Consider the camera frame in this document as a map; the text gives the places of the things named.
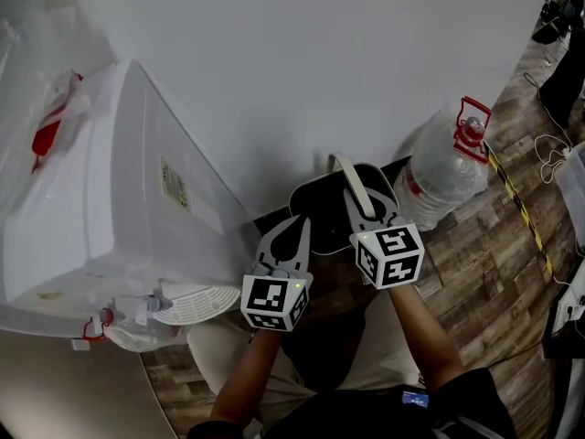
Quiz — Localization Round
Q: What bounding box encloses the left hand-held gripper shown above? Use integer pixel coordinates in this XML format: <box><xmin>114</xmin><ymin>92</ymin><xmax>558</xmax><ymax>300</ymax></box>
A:
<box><xmin>240</xmin><ymin>215</ymin><xmax>314</xmax><ymax>333</ymax></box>

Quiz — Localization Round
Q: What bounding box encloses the clear water jug on floor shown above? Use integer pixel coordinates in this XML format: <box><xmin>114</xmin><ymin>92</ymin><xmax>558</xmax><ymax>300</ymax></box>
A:
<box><xmin>391</xmin><ymin>96</ymin><xmax>494</xmax><ymax>233</ymax></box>

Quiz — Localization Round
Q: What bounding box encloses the yellow black striped floor tape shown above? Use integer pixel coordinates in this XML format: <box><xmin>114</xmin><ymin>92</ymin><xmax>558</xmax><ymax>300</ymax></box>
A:
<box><xmin>483</xmin><ymin>140</ymin><xmax>558</xmax><ymax>284</ymax></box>

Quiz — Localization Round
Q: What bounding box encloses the white cable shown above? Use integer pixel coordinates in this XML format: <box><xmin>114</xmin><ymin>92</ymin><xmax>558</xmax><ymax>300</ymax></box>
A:
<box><xmin>533</xmin><ymin>133</ymin><xmax>575</xmax><ymax>186</ymax></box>

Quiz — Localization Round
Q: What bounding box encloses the clear water bottle red handle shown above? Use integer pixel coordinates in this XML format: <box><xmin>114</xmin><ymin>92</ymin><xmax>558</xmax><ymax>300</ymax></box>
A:
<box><xmin>81</xmin><ymin>285</ymin><xmax>196</xmax><ymax>354</ymax></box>

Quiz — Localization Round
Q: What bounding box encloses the clear plastic storage box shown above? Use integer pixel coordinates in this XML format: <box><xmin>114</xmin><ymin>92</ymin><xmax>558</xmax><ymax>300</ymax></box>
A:
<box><xmin>554</xmin><ymin>142</ymin><xmax>585</xmax><ymax>258</ymax></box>

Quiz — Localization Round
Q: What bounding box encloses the white side table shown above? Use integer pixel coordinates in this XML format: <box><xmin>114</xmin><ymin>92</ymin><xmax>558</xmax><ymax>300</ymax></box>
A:
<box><xmin>543</xmin><ymin>281</ymin><xmax>585</xmax><ymax>360</ymax></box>

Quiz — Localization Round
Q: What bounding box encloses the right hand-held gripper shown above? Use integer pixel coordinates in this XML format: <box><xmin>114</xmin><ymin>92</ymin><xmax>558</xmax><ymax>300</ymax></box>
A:
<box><xmin>342</xmin><ymin>187</ymin><xmax>426</xmax><ymax>291</ymax></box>

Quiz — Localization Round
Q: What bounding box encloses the person's right forearm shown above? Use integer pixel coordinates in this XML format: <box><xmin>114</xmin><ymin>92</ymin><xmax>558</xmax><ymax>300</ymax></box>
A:
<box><xmin>388</xmin><ymin>284</ymin><xmax>466</xmax><ymax>393</ymax></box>

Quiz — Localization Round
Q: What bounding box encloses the large clear water bottle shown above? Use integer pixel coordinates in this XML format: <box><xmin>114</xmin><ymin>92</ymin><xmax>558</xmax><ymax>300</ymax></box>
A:
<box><xmin>0</xmin><ymin>0</ymin><xmax>95</xmax><ymax>221</ymax></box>

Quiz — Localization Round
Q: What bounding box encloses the person's left forearm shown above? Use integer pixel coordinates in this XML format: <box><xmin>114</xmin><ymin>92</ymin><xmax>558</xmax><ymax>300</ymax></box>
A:
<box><xmin>208</xmin><ymin>325</ymin><xmax>283</xmax><ymax>429</ymax></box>

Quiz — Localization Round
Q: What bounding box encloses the small device blue screen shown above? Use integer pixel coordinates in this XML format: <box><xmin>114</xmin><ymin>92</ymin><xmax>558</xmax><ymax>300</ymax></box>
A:
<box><xmin>400</xmin><ymin>388</ymin><xmax>431</xmax><ymax>410</ymax></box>

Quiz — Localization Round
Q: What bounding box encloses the person's black shirt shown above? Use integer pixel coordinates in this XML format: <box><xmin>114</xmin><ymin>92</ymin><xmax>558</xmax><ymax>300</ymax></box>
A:
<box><xmin>186</xmin><ymin>367</ymin><xmax>520</xmax><ymax>439</ymax></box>

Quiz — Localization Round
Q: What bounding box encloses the white water dispenser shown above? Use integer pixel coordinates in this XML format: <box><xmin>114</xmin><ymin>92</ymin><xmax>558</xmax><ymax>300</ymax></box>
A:
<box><xmin>0</xmin><ymin>59</ymin><xmax>258</xmax><ymax>337</ymax></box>

